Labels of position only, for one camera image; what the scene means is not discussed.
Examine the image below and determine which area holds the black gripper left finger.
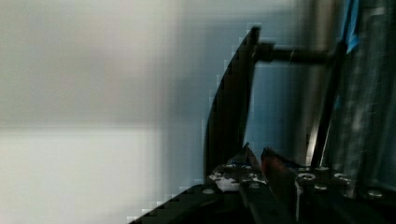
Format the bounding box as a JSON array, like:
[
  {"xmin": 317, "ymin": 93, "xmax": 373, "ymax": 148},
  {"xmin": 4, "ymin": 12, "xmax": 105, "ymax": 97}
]
[{"xmin": 207, "ymin": 143, "xmax": 267, "ymax": 192}]

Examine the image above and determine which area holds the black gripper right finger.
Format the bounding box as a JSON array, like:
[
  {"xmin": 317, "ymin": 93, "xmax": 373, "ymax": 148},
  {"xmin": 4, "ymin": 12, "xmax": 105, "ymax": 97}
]
[{"xmin": 261, "ymin": 147, "xmax": 297, "ymax": 217}]

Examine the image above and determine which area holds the silver black toaster oven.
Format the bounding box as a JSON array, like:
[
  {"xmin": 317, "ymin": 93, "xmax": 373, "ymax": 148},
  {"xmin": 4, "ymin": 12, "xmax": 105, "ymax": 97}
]
[{"xmin": 174, "ymin": 0, "xmax": 395, "ymax": 189}]

